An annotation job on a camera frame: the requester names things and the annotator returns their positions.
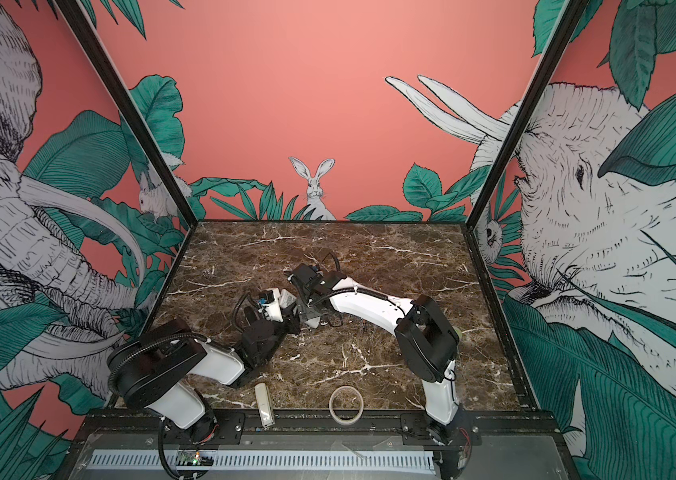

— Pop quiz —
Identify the black frame post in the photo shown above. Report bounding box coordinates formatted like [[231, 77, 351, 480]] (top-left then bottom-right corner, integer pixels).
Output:
[[466, 0, 588, 232], [52, 0, 199, 228]]

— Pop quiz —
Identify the white remote control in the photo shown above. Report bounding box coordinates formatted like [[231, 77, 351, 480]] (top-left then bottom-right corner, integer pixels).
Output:
[[280, 290, 321, 329]]

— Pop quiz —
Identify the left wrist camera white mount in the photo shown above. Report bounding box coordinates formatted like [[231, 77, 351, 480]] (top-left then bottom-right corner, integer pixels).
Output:
[[257, 288, 284, 323]]

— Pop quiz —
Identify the black front mounting rail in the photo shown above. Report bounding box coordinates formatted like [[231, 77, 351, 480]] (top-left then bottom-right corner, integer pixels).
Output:
[[73, 409, 565, 446]]

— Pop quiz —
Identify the tape roll ring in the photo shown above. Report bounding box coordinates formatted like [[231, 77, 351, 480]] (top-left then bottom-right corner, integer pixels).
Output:
[[328, 385, 366, 426]]

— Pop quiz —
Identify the left black frame post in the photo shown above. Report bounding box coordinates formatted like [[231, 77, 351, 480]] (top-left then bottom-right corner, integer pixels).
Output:
[[52, 0, 199, 228]]

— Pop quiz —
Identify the white remote battery cover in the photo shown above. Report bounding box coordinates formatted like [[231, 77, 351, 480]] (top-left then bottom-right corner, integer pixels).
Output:
[[254, 382, 276, 429]]

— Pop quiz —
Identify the black corrugated cable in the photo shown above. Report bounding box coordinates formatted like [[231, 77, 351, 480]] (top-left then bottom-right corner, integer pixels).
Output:
[[232, 290, 261, 334]]

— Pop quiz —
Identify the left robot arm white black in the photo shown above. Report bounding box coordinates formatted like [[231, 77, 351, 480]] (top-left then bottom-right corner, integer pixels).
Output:
[[107, 304, 301, 444]]

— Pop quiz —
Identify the right black frame post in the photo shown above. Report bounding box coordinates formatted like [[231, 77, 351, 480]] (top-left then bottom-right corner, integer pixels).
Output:
[[466, 0, 588, 232]]

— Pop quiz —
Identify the small circuit board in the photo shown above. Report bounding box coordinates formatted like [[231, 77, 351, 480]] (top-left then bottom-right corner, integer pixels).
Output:
[[176, 451, 215, 468]]

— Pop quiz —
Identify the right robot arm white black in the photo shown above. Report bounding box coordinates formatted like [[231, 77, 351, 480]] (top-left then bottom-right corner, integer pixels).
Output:
[[287, 264, 460, 445]]

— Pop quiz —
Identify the white ventilation grille strip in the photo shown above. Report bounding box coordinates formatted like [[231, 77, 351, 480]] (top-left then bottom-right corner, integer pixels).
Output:
[[85, 449, 437, 474]]

